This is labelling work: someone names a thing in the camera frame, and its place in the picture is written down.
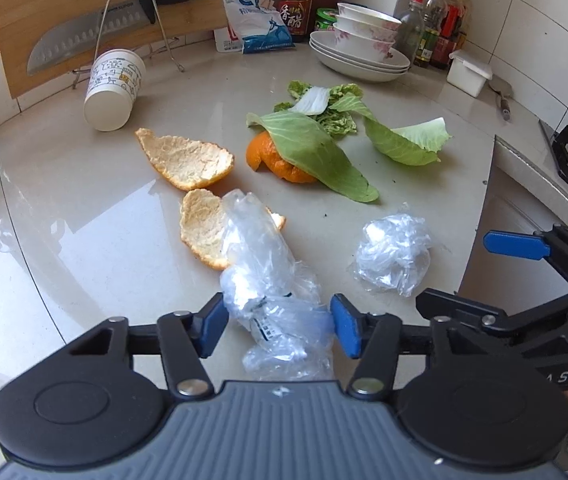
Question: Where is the metal wire board stand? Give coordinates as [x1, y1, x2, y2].
[70, 0, 186, 90]

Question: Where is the white plate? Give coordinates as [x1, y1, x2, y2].
[316, 52, 403, 82]
[310, 46, 409, 82]
[310, 29, 410, 70]

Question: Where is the smooth green cabbage leaf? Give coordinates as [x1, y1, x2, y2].
[246, 110, 380, 204]

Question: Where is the long pale cabbage leaf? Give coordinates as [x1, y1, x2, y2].
[328, 94, 451, 167]

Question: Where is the crinkled napa cabbage leaf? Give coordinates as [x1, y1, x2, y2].
[273, 80, 363, 138]

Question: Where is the middle white plate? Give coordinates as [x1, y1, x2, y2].
[310, 46, 409, 82]

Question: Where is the white lidded plastic box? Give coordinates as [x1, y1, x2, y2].
[447, 50, 493, 98]

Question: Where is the orange peel with stem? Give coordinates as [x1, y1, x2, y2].
[245, 131, 316, 184]

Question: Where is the clear bottle red cap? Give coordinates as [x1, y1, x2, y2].
[395, 0, 424, 63]

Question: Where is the small crumpled plastic wrap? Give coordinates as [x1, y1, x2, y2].
[349, 203, 434, 297]

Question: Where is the small green lid jar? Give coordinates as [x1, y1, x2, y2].
[314, 8, 338, 30]

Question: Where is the top white plate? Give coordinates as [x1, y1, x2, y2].
[310, 29, 410, 70]

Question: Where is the bottom white floral bowl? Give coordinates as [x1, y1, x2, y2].
[334, 29, 392, 63]

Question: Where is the bamboo cutting board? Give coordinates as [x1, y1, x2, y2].
[0, 0, 230, 100]

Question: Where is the black handled santoku knife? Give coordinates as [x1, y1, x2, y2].
[27, 0, 191, 76]

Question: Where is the bottom white plate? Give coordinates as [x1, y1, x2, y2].
[316, 52, 403, 82]

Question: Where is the blue white salt bag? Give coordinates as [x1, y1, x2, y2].
[214, 0, 294, 54]

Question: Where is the middle white floral bowl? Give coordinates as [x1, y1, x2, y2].
[334, 22, 397, 44]

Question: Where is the dark vinegar bottle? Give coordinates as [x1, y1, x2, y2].
[278, 0, 316, 44]

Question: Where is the white floral bowl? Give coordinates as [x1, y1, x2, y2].
[334, 22, 397, 44]
[334, 29, 392, 63]
[337, 2, 401, 30]

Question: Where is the orange peel piece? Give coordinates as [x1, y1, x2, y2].
[180, 188, 295, 271]
[134, 128, 235, 192]

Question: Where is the top white floral bowl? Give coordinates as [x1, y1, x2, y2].
[337, 2, 401, 30]

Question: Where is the white patterned paper cup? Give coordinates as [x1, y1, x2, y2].
[83, 49, 146, 132]

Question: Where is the green label oil bottle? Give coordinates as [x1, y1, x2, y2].
[413, 0, 448, 66]

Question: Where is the long plastic wrap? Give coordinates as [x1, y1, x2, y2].
[220, 190, 335, 382]

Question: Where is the red label sauce bottle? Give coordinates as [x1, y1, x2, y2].
[430, 0, 464, 70]

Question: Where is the metal spatula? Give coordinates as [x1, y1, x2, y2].
[489, 75, 513, 122]

